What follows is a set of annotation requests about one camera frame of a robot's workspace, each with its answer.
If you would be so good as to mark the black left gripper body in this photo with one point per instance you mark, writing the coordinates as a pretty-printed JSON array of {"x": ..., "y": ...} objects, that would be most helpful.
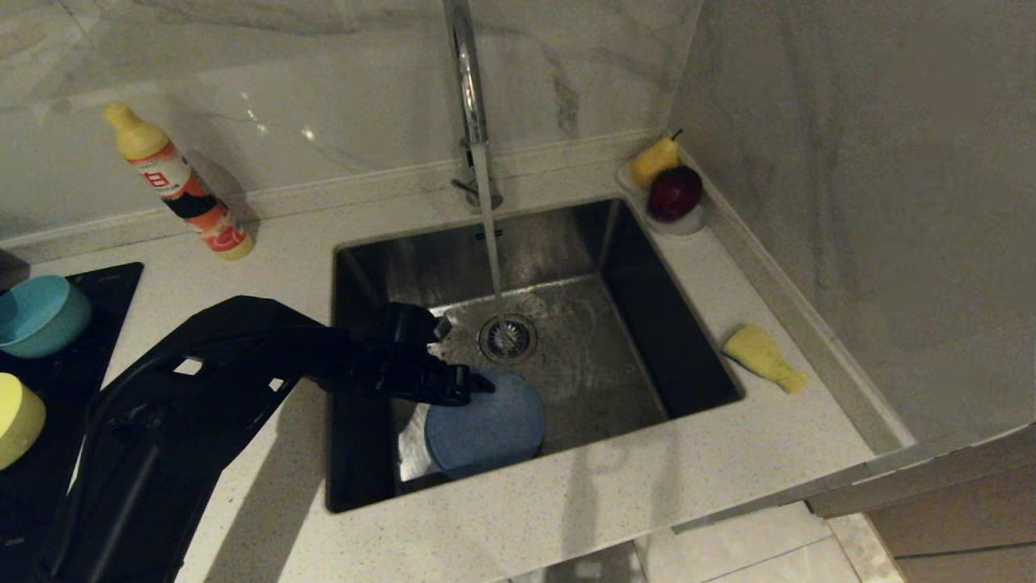
[{"x": 396, "y": 356}]

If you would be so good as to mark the yellow pear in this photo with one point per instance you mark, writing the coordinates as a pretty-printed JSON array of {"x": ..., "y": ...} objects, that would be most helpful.
[{"x": 651, "y": 166}]

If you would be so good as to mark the small white dish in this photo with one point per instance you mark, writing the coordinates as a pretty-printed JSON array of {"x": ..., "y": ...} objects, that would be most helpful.
[{"x": 688, "y": 227}]

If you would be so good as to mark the teal bowl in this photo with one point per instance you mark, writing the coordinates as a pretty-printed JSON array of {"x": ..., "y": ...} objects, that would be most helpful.
[{"x": 40, "y": 320}]

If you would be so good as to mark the yellow sponge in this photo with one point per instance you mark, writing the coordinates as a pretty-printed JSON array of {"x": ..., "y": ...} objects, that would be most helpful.
[{"x": 757, "y": 348}]

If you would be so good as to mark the yellow bowl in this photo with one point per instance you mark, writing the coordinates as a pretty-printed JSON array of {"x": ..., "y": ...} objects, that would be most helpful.
[{"x": 16, "y": 421}]

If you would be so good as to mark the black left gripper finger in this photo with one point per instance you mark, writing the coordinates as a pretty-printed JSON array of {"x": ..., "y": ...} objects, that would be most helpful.
[
  {"x": 461, "y": 372},
  {"x": 469, "y": 392}
]

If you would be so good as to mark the blue plate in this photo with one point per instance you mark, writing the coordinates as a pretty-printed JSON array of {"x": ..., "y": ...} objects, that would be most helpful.
[{"x": 494, "y": 429}]

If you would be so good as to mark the red apple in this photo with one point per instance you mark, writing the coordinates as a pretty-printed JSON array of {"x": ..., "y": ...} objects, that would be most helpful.
[{"x": 674, "y": 194}]

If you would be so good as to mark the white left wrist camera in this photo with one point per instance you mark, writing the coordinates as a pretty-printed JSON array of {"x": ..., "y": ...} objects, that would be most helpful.
[{"x": 443, "y": 325}]

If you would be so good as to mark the running water stream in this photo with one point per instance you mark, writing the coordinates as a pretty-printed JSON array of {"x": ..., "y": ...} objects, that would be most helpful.
[{"x": 488, "y": 235}]

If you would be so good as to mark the black induction cooktop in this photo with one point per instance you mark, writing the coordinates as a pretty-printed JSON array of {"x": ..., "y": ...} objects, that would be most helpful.
[{"x": 57, "y": 389}]

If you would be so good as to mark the stainless steel sink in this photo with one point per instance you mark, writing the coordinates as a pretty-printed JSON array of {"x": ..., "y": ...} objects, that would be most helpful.
[{"x": 615, "y": 364}]

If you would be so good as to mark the chrome faucet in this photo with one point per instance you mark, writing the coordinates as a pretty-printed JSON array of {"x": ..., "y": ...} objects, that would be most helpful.
[{"x": 468, "y": 81}]

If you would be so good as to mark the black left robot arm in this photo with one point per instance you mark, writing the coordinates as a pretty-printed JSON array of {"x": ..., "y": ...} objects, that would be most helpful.
[{"x": 162, "y": 421}]

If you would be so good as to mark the metal sink drain strainer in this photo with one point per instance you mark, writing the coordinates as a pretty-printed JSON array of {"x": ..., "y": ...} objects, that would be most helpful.
[{"x": 518, "y": 340}]

